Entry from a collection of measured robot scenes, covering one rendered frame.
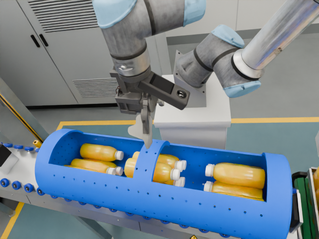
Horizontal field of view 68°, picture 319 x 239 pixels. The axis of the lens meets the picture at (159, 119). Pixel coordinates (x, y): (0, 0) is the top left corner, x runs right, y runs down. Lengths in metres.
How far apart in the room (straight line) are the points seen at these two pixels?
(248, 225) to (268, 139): 1.68
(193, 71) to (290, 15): 0.38
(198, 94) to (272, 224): 0.52
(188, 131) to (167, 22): 0.68
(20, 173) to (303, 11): 1.36
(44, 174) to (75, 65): 1.71
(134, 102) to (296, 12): 0.44
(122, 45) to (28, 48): 2.28
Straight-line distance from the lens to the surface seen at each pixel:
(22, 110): 1.67
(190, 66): 0.93
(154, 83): 0.51
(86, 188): 0.90
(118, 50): 0.45
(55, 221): 2.35
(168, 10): 0.44
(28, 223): 2.49
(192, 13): 0.46
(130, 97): 0.54
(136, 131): 0.58
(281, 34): 0.72
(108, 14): 0.42
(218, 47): 0.87
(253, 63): 0.78
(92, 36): 2.29
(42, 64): 2.74
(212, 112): 1.01
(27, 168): 1.44
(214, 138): 1.09
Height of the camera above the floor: 1.90
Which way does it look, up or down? 48 degrees down
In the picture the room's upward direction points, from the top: 14 degrees counter-clockwise
